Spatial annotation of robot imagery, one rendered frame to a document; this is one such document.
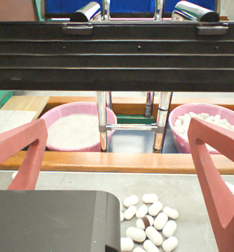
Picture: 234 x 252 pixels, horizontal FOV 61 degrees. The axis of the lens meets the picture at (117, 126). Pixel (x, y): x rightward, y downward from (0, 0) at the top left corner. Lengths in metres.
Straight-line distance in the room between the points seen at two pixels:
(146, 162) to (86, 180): 0.16
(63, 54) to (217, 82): 0.18
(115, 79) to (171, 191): 0.35
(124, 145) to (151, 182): 0.23
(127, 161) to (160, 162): 0.09
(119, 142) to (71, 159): 0.23
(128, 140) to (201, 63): 0.52
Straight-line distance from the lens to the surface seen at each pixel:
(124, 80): 0.23
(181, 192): 0.52
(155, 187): 0.52
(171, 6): 0.81
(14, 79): 0.27
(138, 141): 0.73
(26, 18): 1.15
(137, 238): 0.43
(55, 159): 0.56
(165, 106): 0.48
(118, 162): 0.53
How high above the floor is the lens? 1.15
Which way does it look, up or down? 37 degrees down
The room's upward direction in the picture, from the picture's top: straight up
